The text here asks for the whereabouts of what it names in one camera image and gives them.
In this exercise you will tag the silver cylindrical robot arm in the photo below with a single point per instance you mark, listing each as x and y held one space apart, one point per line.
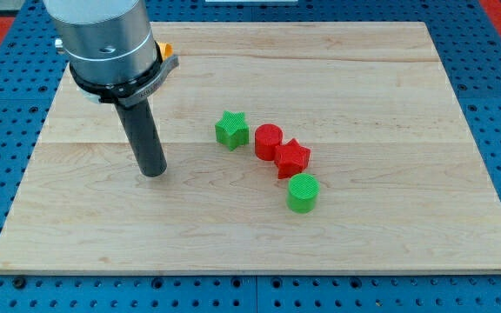
106 41

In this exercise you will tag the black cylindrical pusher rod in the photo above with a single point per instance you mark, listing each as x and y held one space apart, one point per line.
141 131

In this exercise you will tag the light wooden board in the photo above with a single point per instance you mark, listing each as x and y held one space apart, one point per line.
403 188

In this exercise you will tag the green cylinder block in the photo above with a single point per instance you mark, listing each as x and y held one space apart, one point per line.
302 192

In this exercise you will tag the red star block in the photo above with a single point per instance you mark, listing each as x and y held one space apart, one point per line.
291 158

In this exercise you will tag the green star block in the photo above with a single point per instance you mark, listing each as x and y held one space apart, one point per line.
232 130

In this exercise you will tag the orange block behind arm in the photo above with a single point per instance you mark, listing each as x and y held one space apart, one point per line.
165 50

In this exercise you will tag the red cylinder block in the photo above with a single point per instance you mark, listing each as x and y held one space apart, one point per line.
267 137

